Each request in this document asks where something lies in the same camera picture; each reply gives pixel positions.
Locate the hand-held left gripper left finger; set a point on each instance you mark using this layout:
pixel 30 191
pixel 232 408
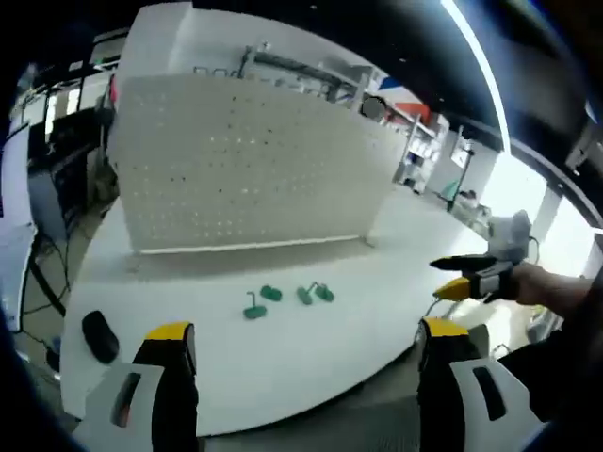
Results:
pixel 155 391

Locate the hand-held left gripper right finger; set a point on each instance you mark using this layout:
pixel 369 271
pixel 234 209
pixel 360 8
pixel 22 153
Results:
pixel 452 400

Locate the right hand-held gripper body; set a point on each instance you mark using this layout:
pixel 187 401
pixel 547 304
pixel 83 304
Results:
pixel 509 235

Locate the white perforated mounting plate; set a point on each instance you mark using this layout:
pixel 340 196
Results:
pixel 235 165

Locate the person's right hand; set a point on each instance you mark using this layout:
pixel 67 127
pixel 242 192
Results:
pixel 534 285

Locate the green triangular object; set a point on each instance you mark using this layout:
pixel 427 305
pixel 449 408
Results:
pixel 450 189

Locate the black computer mouse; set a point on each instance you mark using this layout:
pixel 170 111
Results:
pixel 100 336

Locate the black tripod stand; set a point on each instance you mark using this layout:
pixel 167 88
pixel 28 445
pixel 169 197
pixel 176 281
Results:
pixel 464 165

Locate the person's black clothing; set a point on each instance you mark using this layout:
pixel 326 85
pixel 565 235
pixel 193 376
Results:
pixel 565 362

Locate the white shelf rack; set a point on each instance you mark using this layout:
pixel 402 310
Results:
pixel 424 150

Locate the ceiling light strip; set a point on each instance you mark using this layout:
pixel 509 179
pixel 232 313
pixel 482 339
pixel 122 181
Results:
pixel 490 85

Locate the red blue white banner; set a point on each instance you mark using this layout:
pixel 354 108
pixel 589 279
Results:
pixel 400 92

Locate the white side desk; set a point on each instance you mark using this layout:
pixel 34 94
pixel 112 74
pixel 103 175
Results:
pixel 14 212

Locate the dark equipment cabinet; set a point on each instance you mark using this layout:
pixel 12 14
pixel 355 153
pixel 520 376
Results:
pixel 70 179

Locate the metal shelf rack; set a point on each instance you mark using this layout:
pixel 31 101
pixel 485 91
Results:
pixel 306 70

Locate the red cloth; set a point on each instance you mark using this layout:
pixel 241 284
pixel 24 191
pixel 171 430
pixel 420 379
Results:
pixel 113 92

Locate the black framed glass wall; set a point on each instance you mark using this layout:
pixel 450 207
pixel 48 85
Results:
pixel 61 99

